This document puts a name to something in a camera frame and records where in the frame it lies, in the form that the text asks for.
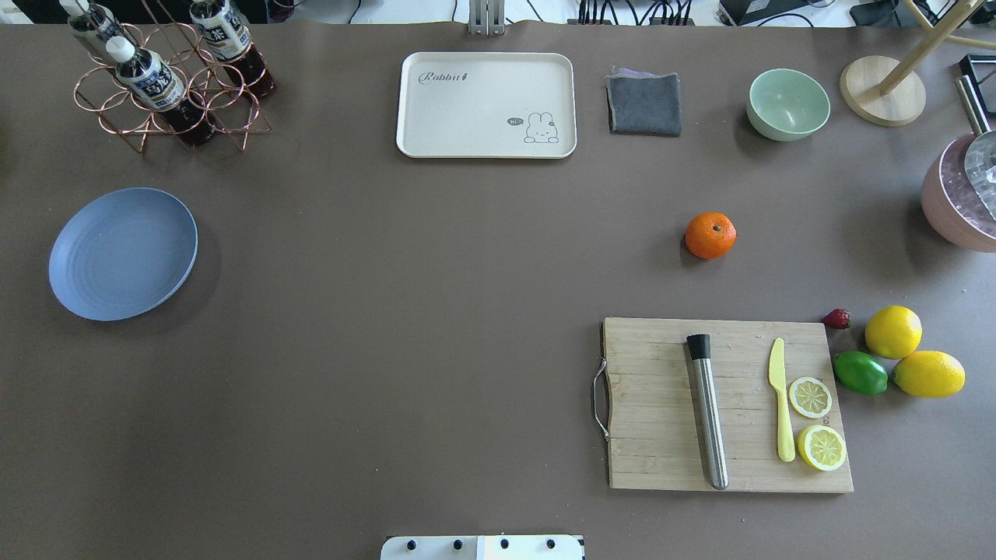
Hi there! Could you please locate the bamboo cutting board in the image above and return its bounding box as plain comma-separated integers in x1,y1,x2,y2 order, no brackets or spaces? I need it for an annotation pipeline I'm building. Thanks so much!
602,317,854,493

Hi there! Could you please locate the pink bowl with ice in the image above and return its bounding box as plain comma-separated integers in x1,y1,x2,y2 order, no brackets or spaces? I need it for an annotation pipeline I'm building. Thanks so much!
921,132,995,253

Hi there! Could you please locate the blue round plate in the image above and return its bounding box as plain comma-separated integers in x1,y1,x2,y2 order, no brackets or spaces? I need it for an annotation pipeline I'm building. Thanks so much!
47,187,198,321

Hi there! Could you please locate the lemon slice lower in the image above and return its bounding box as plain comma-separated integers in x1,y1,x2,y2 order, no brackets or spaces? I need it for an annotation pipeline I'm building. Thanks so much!
797,425,847,472

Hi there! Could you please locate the grey folded cloth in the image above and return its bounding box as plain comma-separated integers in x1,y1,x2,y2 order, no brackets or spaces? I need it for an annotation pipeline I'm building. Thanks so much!
605,68,682,138

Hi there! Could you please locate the yellow plastic knife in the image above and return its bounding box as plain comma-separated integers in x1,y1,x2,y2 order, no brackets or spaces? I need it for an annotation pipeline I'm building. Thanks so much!
768,338,796,462

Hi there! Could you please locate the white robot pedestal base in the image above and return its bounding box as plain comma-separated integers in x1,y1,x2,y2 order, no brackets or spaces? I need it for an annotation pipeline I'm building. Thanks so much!
380,534,586,559

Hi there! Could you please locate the copper wire bottle rack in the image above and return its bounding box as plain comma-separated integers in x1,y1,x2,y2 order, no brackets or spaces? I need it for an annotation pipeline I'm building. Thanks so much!
72,1,271,152

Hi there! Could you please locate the cream rabbit tray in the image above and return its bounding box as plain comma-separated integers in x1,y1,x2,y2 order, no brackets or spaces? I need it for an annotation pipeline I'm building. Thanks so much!
395,52,577,159

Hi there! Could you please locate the steel muddler black tip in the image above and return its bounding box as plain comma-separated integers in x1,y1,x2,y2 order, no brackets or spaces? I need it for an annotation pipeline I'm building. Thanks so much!
686,334,730,492

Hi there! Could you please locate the green lime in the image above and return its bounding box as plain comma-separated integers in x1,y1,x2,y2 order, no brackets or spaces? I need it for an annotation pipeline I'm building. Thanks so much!
832,351,889,396

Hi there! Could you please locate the lemon slice upper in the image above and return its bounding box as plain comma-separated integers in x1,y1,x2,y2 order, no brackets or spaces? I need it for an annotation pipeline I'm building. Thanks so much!
787,376,833,419

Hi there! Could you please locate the tea bottle middle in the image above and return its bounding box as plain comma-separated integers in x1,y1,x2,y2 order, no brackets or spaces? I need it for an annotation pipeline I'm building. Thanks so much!
104,36,215,145

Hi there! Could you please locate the mint green bowl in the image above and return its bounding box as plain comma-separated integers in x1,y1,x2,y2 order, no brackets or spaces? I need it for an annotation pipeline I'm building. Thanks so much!
747,68,831,142

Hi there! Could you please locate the wooden cup stand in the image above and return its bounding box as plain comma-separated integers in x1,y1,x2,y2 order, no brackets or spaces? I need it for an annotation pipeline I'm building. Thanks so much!
839,1,995,127

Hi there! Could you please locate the tea bottle left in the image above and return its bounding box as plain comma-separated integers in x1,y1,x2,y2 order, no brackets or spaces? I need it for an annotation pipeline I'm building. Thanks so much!
59,0,134,60

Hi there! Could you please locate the yellow lemon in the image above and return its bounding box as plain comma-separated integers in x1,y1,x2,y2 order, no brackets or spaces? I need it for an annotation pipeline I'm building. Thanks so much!
893,351,966,398
864,306,924,359

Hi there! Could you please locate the yellow lemon lower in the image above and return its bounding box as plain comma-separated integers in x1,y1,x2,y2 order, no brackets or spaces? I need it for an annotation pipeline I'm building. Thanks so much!
893,351,966,398

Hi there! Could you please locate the tea bottle right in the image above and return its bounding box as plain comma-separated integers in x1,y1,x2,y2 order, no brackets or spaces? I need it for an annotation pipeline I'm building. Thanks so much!
188,1,277,100

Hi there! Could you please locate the tea bottle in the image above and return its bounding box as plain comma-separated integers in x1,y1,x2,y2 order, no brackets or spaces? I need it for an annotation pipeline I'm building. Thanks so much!
59,0,134,60
188,1,277,100
104,36,215,145

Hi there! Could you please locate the steel ice scoop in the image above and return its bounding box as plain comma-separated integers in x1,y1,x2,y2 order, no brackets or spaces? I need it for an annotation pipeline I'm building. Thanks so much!
956,75,995,219

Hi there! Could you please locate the lemon slice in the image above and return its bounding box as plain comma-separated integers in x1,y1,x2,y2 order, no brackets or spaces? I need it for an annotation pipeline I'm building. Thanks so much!
787,376,833,419
797,425,847,472

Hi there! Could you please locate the orange mandarin fruit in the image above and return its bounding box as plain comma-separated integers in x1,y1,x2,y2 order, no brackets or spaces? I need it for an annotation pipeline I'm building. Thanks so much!
684,212,738,260

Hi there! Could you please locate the yellow lemon upper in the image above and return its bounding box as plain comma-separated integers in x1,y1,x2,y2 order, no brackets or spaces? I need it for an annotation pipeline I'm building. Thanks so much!
864,306,924,359

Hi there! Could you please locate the red strawberry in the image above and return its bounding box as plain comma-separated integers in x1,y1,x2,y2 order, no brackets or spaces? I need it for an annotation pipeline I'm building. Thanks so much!
821,308,851,330

